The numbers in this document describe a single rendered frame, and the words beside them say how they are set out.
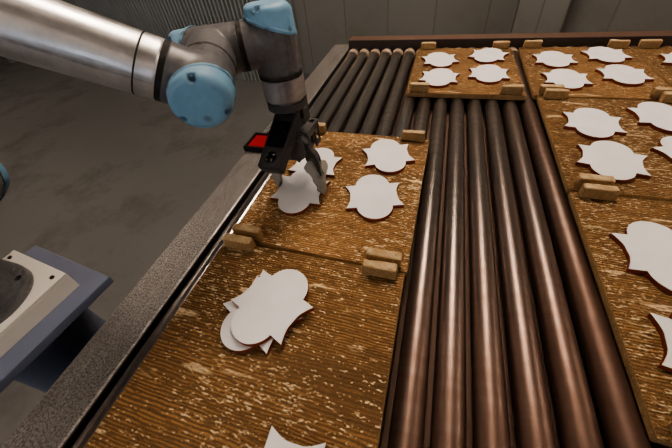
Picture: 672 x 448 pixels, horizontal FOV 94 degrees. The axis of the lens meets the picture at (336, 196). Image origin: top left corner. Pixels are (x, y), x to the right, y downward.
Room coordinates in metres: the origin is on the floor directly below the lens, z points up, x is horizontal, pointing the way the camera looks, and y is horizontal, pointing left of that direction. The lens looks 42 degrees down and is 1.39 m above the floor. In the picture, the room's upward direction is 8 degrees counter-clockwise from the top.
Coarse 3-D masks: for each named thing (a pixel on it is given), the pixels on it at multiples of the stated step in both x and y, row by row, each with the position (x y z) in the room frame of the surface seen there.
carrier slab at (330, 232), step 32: (288, 160) 0.66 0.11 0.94; (352, 160) 0.62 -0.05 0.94; (416, 160) 0.59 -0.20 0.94; (416, 192) 0.48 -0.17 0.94; (256, 224) 0.45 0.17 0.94; (288, 224) 0.44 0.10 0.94; (320, 224) 0.42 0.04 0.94; (352, 224) 0.41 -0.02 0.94; (384, 224) 0.40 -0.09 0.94; (320, 256) 0.35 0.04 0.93; (352, 256) 0.34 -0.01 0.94
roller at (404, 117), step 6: (420, 48) 1.37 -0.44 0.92; (414, 60) 1.28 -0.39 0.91; (402, 102) 0.94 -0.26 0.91; (408, 102) 0.91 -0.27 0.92; (414, 102) 0.93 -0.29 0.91; (402, 108) 0.88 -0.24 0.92; (408, 108) 0.87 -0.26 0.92; (402, 114) 0.84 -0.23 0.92; (408, 114) 0.84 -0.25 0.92; (402, 120) 0.81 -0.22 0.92; (408, 120) 0.81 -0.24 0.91; (396, 126) 0.79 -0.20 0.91; (402, 126) 0.77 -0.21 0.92; (408, 126) 0.79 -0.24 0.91; (396, 132) 0.75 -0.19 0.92
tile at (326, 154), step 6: (318, 150) 0.67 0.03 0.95; (324, 150) 0.67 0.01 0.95; (330, 150) 0.66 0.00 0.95; (324, 156) 0.64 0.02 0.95; (330, 156) 0.64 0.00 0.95; (300, 162) 0.63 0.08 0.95; (330, 162) 0.61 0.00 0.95; (336, 162) 0.61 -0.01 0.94; (294, 168) 0.61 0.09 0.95; (300, 168) 0.61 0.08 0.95; (330, 168) 0.59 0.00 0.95; (330, 174) 0.57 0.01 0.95
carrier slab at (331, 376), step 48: (240, 288) 0.30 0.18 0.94; (336, 288) 0.28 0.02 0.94; (384, 288) 0.27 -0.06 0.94; (192, 336) 0.23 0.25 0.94; (288, 336) 0.21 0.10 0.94; (336, 336) 0.20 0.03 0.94; (384, 336) 0.19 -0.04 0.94; (144, 384) 0.17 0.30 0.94; (192, 384) 0.16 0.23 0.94; (240, 384) 0.15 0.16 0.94; (288, 384) 0.15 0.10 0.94; (336, 384) 0.14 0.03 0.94; (384, 384) 0.13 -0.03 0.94; (96, 432) 0.12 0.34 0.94; (144, 432) 0.11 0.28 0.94; (192, 432) 0.11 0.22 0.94; (240, 432) 0.10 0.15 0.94; (288, 432) 0.09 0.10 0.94; (336, 432) 0.09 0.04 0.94
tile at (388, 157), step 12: (372, 144) 0.67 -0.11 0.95; (384, 144) 0.66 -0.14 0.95; (396, 144) 0.65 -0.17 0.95; (408, 144) 0.65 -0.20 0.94; (372, 156) 0.61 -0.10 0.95; (384, 156) 0.61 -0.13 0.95; (396, 156) 0.60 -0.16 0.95; (408, 156) 0.60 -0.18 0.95; (384, 168) 0.56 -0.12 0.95; (396, 168) 0.56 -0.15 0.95
